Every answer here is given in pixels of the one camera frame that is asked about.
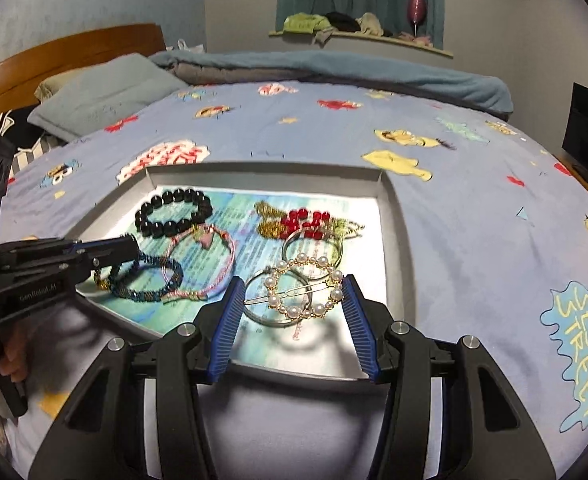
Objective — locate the beige pillow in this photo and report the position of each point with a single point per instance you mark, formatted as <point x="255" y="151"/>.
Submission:
<point x="54" y="85"/>

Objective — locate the pink wine glass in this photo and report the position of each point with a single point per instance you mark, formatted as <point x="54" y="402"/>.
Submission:
<point x="416" y="6"/>

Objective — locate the grey folded blanket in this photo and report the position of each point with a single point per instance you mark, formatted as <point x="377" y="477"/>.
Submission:
<point x="214" y="74"/>

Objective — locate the thin silver hoop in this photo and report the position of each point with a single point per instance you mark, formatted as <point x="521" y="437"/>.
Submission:
<point x="261" y="319"/>
<point x="284" y="250"/>

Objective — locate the beige cloth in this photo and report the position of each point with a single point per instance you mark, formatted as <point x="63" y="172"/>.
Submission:
<point x="371" y="22"/>

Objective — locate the grey cardboard box tray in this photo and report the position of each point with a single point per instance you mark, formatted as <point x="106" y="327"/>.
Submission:
<point x="119" y="205"/>

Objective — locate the grey blue pillow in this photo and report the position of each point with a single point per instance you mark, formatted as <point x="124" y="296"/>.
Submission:
<point x="104" y="92"/>

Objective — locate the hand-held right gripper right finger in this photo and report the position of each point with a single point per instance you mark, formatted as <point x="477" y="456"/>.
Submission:
<point x="358" y="330"/>

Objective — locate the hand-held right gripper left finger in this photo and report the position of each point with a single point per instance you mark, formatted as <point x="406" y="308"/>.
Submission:
<point x="226" y="325"/>

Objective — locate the black white striped cloth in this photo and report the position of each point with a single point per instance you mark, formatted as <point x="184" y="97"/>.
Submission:
<point x="29" y="135"/>

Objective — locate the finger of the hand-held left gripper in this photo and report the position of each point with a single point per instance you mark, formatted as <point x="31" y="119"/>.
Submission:
<point x="96" y="266"/>
<point x="114" y="246"/>

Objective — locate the pink cloth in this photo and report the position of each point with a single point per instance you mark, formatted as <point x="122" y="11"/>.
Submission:
<point x="416" y="37"/>

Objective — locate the teal printed paper sheet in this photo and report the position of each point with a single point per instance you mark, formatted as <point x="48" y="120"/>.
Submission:
<point x="234" y="212"/>

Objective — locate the round pearl hair clip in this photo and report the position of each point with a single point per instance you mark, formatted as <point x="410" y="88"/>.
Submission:
<point x="301" y="260"/>

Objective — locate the red bead gold ornament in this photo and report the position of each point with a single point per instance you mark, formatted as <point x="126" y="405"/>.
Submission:
<point x="304" y="222"/>

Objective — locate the blue folded blanket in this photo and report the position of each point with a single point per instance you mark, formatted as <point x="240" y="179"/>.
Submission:
<point x="373" y="77"/>

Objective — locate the wooden headboard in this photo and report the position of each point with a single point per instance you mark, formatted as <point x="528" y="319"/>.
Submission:
<point x="64" y="47"/>

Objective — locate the green cloth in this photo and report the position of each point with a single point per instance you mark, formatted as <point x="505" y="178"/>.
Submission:
<point x="304" y="22"/>

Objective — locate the cartoon printed blue bedsheet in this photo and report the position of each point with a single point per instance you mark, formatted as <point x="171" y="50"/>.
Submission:
<point x="473" y="200"/>

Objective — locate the person's left hand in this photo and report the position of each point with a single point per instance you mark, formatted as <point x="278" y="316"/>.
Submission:
<point x="14" y="352"/>

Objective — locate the wooden windowsill shelf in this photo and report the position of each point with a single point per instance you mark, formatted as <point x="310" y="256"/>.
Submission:
<point x="438" y="51"/>

